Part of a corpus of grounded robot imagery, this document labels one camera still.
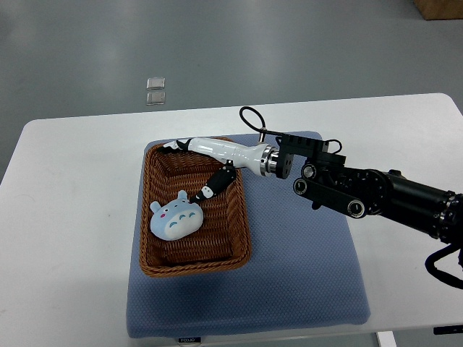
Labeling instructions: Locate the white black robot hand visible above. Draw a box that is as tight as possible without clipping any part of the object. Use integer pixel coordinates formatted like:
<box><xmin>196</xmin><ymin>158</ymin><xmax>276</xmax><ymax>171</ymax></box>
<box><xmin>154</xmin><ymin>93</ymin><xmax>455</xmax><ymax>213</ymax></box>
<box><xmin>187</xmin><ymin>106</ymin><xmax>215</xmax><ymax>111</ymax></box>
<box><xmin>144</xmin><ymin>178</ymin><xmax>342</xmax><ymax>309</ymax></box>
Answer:
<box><xmin>159</xmin><ymin>137</ymin><xmax>279</xmax><ymax>203</ymax></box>

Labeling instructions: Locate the blue plush toy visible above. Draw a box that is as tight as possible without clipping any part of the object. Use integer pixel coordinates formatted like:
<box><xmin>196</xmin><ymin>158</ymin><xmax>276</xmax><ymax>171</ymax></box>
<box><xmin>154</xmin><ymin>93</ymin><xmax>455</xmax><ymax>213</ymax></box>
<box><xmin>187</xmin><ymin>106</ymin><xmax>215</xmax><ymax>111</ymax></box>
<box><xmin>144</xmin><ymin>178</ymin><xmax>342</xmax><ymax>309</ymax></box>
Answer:
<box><xmin>150</xmin><ymin>190</ymin><xmax>203</xmax><ymax>241</ymax></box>

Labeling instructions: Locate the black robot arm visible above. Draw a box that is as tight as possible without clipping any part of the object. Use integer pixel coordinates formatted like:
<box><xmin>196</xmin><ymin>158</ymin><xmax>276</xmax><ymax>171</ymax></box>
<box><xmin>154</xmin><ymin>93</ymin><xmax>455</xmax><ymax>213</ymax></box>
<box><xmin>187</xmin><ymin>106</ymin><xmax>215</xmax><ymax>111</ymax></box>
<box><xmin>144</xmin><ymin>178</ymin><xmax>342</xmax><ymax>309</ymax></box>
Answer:
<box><xmin>261</xmin><ymin>134</ymin><xmax>462</xmax><ymax>246</ymax></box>

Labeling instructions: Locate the brown wicker basket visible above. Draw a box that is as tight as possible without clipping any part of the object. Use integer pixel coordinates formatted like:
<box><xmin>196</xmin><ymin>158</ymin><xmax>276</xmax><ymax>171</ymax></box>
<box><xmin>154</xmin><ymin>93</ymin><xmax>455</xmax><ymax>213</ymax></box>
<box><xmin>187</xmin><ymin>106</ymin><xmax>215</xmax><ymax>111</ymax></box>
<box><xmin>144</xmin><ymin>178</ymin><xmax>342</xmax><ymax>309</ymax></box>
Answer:
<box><xmin>138</xmin><ymin>143</ymin><xmax>252</xmax><ymax>278</ymax></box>

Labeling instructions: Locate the blue padded mat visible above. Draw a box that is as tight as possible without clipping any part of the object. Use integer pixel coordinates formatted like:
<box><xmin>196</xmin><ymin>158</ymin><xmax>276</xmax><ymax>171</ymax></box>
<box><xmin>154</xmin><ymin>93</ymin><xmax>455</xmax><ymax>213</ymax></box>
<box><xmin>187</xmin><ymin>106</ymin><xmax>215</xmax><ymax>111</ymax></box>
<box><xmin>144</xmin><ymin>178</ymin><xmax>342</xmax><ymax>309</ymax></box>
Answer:
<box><xmin>125</xmin><ymin>130</ymin><xmax>372</xmax><ymax>340</ymax></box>

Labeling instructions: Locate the upper silver floor plate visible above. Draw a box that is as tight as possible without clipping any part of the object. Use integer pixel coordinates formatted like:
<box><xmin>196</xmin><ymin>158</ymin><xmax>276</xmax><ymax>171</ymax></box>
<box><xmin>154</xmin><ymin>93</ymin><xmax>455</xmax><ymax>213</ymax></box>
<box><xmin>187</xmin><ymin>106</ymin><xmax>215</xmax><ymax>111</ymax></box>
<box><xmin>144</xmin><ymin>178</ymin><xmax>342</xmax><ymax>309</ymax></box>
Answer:
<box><xmin>146</xmin><ymin>77</ymin><xmax>166</xmax><ymax>90</ymax></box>

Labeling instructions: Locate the white table leg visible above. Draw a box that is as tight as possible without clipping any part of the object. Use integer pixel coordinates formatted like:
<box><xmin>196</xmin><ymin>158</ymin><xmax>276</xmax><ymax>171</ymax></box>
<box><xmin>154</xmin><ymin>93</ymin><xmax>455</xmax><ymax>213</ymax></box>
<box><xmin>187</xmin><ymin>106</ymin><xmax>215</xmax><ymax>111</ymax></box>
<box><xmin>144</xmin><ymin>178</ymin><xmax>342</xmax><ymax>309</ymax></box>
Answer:
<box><xmin>376</xmin><ymin>331</ymin><xmax>397</xmax><ymax>347</ymax></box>

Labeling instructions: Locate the brown cardboard box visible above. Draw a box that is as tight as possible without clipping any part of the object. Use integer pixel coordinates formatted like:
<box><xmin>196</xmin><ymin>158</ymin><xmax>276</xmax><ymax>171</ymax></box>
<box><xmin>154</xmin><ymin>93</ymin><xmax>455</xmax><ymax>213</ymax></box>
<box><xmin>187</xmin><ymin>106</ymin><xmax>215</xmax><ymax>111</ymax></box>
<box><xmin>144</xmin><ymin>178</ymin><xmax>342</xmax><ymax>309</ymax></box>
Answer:
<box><xmin>413</xmin><ymin>0</ymin><xmax>462</xmax><ymax>20</ymax></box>

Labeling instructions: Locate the black table control panel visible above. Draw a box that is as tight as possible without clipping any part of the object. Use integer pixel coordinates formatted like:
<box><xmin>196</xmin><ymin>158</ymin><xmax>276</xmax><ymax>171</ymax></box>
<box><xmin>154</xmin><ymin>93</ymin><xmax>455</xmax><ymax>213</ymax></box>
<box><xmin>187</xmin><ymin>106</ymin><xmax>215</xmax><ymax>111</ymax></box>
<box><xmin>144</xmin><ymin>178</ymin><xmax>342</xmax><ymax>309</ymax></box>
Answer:
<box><xmin>433</xmin><ymin>325</ymin><xmax>463</xmax><ymax>335</ymax></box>

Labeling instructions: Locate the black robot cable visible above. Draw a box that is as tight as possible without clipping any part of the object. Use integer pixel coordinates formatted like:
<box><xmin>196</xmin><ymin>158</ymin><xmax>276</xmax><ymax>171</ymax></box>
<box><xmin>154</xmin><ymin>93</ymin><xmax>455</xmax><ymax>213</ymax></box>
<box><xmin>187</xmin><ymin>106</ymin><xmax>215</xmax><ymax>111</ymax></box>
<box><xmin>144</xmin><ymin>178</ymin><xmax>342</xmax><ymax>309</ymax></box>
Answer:
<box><xmin>239</xmin><ymin>106</ymin><xmax>286</xmax><ymax>144</ymax></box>

